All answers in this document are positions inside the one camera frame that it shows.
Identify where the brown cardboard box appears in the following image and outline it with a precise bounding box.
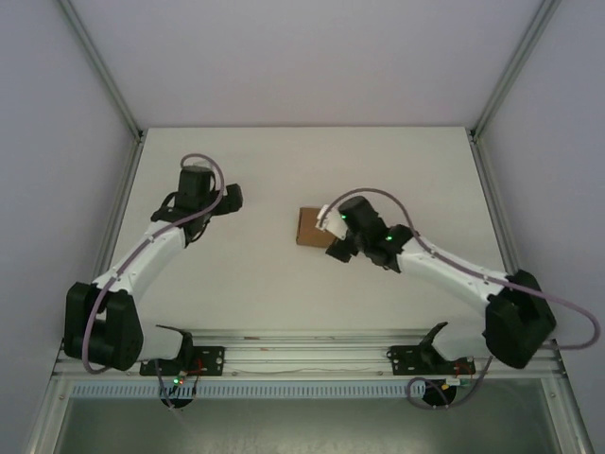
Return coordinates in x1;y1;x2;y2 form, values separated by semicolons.
294;205;337;249

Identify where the grey metal sheet panel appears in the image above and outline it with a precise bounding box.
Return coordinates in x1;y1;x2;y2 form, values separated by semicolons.
26;377;595;454

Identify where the aluminium side rail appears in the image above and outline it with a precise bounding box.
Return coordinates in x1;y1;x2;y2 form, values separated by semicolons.
75;134;146;342
468;131;541;342

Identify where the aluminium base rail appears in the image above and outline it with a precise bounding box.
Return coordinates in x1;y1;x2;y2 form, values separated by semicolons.
50;329;567;380

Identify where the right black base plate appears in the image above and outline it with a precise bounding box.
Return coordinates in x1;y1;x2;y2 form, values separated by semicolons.
385;343;475;377

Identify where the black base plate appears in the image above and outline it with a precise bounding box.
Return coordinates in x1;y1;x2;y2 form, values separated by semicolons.
138;343;226;377
385;343;475;377

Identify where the grey slotted cable duct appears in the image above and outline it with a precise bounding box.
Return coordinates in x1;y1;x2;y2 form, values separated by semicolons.
69;381;413;399

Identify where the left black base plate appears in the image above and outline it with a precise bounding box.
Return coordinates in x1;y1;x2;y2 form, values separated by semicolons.
138;343;226;377

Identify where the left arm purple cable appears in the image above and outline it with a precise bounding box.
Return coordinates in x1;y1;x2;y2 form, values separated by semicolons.
81;152;227;410

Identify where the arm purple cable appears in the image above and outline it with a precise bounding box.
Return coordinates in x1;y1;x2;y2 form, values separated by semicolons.
81;152;227;410
325;187;602;410

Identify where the aluminium frame post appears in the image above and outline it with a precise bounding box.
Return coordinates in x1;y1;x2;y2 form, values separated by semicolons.
57;0;145;139
469;0;562;138

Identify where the black round cable grommet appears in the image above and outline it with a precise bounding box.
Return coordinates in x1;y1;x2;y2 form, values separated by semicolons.
420;380;458;409
160;393;196;410

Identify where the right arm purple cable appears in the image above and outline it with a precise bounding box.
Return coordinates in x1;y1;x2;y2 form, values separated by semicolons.
325;187;602;410

